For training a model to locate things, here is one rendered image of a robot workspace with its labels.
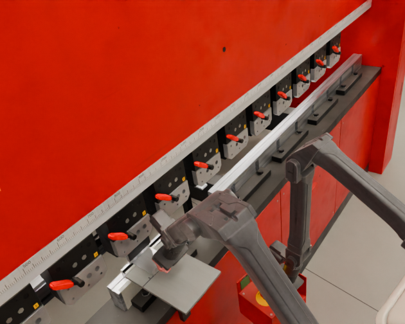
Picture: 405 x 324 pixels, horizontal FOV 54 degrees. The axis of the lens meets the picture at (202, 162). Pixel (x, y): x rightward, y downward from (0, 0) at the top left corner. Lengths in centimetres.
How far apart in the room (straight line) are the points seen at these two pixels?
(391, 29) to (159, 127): 200
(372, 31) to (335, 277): 160
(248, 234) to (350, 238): 218
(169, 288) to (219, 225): 66
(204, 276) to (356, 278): 146
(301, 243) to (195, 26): 76
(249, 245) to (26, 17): 64
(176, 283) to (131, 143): 47
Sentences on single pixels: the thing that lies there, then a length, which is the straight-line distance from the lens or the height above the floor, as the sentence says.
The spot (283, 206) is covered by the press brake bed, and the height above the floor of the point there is 71.
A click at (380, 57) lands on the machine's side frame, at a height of 94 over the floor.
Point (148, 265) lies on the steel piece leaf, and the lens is 138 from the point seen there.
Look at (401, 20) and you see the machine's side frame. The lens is 287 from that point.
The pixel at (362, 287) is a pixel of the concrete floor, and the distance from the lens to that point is 258.
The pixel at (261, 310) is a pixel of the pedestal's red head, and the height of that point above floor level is 78.
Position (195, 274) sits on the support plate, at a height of 100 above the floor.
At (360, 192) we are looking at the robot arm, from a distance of 107.
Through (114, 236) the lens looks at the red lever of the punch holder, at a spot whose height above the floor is 123.
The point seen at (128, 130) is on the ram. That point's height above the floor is 148.
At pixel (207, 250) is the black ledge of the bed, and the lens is 155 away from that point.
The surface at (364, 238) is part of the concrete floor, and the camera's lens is 284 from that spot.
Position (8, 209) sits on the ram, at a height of 147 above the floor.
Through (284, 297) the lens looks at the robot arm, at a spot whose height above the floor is 142.
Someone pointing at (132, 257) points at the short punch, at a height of 103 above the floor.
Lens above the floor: 200
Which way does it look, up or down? 34 degrees down
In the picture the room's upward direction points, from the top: 9 degrees counter-clockwise
